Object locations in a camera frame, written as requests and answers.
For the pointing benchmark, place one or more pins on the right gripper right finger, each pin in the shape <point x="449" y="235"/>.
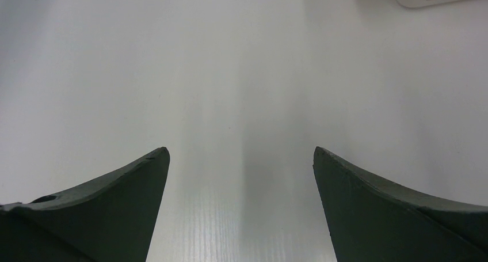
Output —
<point x="371" y="218"/>

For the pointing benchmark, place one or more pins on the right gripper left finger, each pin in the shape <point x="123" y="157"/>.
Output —
<point x="109" y="218"/>

